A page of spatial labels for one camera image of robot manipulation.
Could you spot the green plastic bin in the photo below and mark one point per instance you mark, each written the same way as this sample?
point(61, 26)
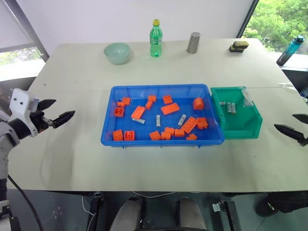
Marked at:
point(240, 130)

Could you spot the green plastic soda bottle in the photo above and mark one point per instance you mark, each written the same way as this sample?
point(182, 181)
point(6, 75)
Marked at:
point(156, 41)

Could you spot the clear plastic label holder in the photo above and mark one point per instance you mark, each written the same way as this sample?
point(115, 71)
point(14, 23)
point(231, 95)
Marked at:
point(247, 98)

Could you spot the grey rounded shape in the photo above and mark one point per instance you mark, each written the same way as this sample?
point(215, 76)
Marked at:
point(191, 213)
point(128, 214)

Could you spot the blue plastic tray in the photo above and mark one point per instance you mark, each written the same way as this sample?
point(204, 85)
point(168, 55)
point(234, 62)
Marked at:
point(134, 142)

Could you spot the pale green bowl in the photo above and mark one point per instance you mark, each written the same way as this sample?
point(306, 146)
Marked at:
point(117, 53)

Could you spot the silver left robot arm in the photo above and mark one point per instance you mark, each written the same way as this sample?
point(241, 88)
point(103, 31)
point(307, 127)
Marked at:
point(4, 142)

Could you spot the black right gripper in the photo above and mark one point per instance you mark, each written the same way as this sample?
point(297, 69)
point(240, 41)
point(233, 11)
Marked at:
point(304, 143)

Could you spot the orange cylinder block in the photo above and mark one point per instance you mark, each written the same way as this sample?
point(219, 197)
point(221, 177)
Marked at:
point(198, 104)

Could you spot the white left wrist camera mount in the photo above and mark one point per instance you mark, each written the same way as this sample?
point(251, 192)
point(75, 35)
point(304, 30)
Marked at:
point(21, 101)

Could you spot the small orange block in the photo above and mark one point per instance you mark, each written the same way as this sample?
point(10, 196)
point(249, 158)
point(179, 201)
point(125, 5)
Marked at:
point(202, 119)
point(149, 105)
point(165, 136)
point(179, 132)
point(120, 104)
point(151, 98)
point(202, 125)
point(167, 99)
point(126, 100)
point(169, 130)
point(191, 137)
point(155, 135)

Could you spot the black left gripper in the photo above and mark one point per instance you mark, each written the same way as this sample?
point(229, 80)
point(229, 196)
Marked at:
point(39, 119)

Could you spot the black metal bracket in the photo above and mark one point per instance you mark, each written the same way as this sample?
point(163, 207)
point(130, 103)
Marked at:
point(225, 214)

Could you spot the square orange block with stud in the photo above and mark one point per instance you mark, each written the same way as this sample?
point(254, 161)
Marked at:
point(119, 111)
point(129, 135)

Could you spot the long orange block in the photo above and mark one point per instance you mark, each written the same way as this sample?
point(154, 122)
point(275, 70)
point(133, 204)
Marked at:
point(189, 125)
point(138, 112)
point(170, 108)

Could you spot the yellow black sponge stack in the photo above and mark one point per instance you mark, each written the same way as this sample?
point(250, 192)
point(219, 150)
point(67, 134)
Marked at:
point(238, 46)

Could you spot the black rounded shape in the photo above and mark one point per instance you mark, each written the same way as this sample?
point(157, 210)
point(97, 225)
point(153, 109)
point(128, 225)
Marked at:
point(281, 203)

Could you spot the grey metal cup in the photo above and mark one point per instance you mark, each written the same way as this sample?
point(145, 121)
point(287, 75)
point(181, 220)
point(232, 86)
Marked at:
point(193, 43)

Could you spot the blue black water bottle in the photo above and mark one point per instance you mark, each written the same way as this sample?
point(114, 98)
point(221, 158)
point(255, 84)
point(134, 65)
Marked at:
point(288, 51)

